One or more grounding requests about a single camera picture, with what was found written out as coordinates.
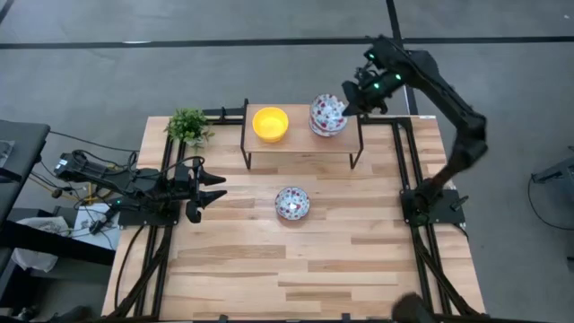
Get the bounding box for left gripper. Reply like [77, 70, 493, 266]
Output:
[172, 155, 228, 224]

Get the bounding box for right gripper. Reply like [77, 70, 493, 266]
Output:
[342, 66, 404, 117]

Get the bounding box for red bowl floral inside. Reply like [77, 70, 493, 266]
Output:
[309, 92, 349, 135]
[309, 114, 347, 138]
[274, 186, 311, 222]

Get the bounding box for wooden shelf black legs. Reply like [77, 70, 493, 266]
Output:
[239, 98, 365, 170]

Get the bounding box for small green potted plant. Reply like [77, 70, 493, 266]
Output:
[163, 107, 215, 149]

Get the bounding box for white box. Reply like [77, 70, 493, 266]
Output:
[74, 204, 121, 250]

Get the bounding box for black bench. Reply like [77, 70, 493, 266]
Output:
[0, 222, 117, 266]

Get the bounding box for white plastic bag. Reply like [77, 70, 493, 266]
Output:
[11, 217, 68, 273]

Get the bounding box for black desk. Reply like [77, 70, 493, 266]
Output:
[0, 119, 50, 225]

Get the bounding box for black floor stand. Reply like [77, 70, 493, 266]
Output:
[531, 145, 574, 185]

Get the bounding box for person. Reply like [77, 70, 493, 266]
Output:
[391, 292, 437, 323]

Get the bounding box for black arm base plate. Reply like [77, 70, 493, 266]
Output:
[118, 208, 180, 227]
[400, 188, 470, 225]

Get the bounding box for black aluminium rig frame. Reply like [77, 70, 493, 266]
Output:
[358, 114, 483, 320]
[105, 105, 248, 322]

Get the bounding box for yellow cable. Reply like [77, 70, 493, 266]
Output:
[57, 181, 100, 205]

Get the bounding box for black floor cable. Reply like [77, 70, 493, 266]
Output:
[48, 129, 141, 153]
[526, 174, 574, 232]

